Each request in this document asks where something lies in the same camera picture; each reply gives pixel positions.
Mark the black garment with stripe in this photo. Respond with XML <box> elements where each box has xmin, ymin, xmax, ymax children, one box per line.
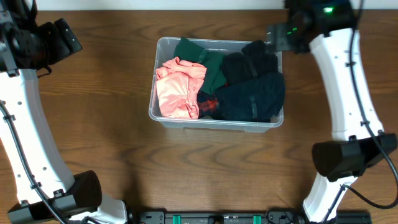
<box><xmin>221</xmin><ymin>40</ymin><xmax>279</xmax><ymax>86</ymax></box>

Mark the dark navy garment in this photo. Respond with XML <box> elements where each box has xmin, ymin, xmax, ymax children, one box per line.
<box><xmin>215</xmin><ymin>72</ymin><xmax>285</xmax><ymax>122</ymax></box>

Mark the dark green garment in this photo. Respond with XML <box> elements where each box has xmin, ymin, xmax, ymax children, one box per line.
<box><xmin>174</xmin><ymin>37</ymin><xmax>226</xmax><ymax>95</ymax></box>

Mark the red navy plaid shirt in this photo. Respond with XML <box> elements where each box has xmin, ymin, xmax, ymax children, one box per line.
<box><xmin>197</xmin><ymin>91</ymin><xmax>221</xmax><ymax>119</ymax></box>

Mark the pink garment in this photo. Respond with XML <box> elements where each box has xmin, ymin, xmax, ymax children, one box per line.
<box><xmin>155</xmin><ymin>57</ymin><xmax>207</xmax><ymax>119</ymax></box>

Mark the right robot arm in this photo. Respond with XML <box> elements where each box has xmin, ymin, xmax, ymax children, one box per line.
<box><xmin>267</xmin><ymin>0</ymin><xmax>397</xmax><ymax>223</ymax></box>

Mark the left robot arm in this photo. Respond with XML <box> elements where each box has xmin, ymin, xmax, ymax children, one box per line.
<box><xmin>1</xmin><ymin>1</ymin><xmax>128</xmax><ymax>223</ymax></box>

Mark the clear plastic storage bin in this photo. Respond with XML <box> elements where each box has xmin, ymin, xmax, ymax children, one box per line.
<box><xmin>148</xmin><ymin>37</ymin><xmax>284</xmax><ymax>133</ymax></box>

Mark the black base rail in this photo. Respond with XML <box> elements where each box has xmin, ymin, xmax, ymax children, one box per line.
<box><xmin>133</xmin><ymin>210</ymin><xmax>373</xmax><ymax>224</ymax></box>

